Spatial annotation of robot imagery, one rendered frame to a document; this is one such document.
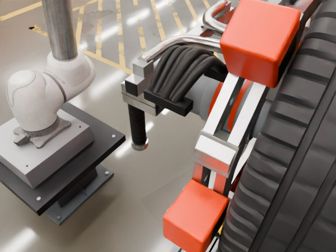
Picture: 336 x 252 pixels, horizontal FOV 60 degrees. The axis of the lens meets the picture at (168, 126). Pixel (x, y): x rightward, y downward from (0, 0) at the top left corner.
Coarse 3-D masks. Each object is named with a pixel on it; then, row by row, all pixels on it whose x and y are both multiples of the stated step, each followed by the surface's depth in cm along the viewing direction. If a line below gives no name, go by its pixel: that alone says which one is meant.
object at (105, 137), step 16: (80, 112) 150; (96, 128) 142; (112, 128) 142; (96, 144) 134; (112, 144) 134; (80, 160) 128; (96, 160) 128; (0, 176) 122; (16, 176) 122; (48, 176) 122; (64, 176) 122; (80, 176) 124; (96, 176) 156; (16, 192) 116; (32, 192) 116; (48, 192) 116; (64, 192) 119; (80, 192) 149; (32, 208) 112; (48, 208) 142; (64, 208) 142
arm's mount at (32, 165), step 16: (64, 112) 136; (0, 128) 129; (80, 128) 128; (0, 144) 122; (32, 144) 121; (48, 144) 121; (64, 144) 121; (80, 144) 130; (0, 160) 125; (16, 160) 115; (32, 160) 115; (48, 160) 117; (64, 160) 125; (32, 176) 114
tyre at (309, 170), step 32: (320, 32) 35; (320, 64) 34; (288, 96) 35; (320, 96) 33; (288, 128) 35; (320, 128) 33; (256, 160) 37; (288, 160) 35; (320, 160) 33; (256, 192) 38; (288, 192) 35; (320, 192) 34; (224, 224) 44; (256, 224) 39; (288, 224) 36; (320, 224) 34
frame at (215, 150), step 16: (272, 0) 46; (288, 0) 51; (304, 0) 46; (320, 0) 53; (304, 16) 46; (304, 32) 73; (240, 80) 45; (224, 96) 44; (256, 96) 42; (224, 112) 45; (240, 112) 43; (256, 112) 44; (208, 128) 45; (240, 128) 43; (208, 144) 44; (224, 144) 43; (240, 144) 43; (208, 160) 45; (224, 160) 43; (240, 160) 87; (192, 176) 50; (208, 176) 53; (224, 176) 45; (224, 192) 49
